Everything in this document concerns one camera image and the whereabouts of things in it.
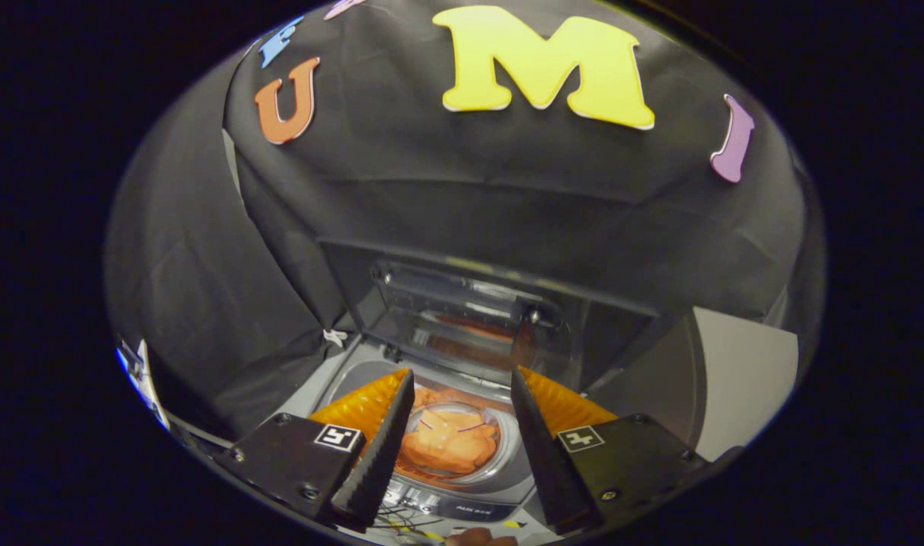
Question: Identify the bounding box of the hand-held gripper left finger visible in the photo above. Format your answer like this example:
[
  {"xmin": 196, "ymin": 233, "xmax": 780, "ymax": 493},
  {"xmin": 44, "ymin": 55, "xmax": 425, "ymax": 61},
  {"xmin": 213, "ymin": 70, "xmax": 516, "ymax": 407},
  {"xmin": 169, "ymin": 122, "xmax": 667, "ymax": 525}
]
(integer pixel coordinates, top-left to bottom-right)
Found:
[{"xmin": 215, "ymin": 368, "xmax": 416, "ymax": 529}]

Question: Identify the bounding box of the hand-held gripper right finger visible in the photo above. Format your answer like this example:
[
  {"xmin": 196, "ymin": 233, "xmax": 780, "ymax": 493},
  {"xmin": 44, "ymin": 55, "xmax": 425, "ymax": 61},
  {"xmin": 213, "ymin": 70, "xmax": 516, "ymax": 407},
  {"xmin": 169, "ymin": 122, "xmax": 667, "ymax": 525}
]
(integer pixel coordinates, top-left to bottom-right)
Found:
[{"xmin": 510, "ymin": 366, "xmax": 709, "ymax": 535}]

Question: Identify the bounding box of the yellow polo shirt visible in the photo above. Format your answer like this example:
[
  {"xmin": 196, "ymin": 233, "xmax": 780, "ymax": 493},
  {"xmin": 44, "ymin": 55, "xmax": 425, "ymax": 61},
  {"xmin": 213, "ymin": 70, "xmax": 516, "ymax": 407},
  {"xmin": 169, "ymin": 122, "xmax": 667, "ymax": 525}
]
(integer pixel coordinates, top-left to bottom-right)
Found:
[{"xmin": 399, "ymin": 387, "xmax": 503, "ymax": 479}]

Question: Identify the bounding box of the grey washing machine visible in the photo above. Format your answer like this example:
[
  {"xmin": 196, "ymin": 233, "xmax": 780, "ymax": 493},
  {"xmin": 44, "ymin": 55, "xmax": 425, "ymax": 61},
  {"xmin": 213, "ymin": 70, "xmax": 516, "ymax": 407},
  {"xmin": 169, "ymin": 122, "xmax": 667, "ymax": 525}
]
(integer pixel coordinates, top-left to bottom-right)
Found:
[{"xmin": 280, "ymin": 241, "xmax": 661, "ymax": 532}]

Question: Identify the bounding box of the dark glass washing machine lid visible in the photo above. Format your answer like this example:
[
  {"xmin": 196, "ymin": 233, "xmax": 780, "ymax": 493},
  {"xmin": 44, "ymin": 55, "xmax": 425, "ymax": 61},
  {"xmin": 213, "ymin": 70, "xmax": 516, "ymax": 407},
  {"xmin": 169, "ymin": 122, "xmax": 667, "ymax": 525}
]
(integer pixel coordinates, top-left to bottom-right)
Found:
[{"xmin": 321, "ymin": 241, "xmax": 659, "ymax": 397}]

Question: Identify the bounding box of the grey cabinet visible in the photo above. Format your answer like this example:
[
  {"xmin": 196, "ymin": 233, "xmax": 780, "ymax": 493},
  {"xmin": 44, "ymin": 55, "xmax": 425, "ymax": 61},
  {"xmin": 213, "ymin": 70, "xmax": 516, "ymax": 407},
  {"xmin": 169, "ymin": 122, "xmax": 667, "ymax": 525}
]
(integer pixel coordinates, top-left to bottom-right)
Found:
[{"xmin": 583, "ymin": 306, "xmax": 800, "ymax": 463}]

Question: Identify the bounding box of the white blue equipment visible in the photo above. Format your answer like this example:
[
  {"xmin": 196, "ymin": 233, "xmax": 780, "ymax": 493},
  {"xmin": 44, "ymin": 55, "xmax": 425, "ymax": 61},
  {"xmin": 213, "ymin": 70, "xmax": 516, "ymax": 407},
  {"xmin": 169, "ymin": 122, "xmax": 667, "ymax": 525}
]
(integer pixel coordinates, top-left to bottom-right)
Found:
[{"xmin": 115, "ymin": 336, "xmax": 172, "ymax": 431}]

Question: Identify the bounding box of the black backdrop cloth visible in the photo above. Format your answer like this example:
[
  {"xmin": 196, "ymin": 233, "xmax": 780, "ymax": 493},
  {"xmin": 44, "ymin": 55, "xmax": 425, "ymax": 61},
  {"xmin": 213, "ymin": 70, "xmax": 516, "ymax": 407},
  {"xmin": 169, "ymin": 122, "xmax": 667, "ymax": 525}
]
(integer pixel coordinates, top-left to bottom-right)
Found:
[{"xmin": 104, "ymin": 0, "xmax": 826, "ymax": 441}]

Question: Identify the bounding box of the black cable bundle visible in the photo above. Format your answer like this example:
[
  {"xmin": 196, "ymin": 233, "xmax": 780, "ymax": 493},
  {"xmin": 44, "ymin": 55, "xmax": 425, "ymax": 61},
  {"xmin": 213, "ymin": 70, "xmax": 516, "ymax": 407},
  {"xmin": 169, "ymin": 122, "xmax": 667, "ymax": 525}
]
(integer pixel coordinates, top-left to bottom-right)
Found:
[{"xmin": 369, "ymin": 504, "xmax": 449, "ymax": 541}]

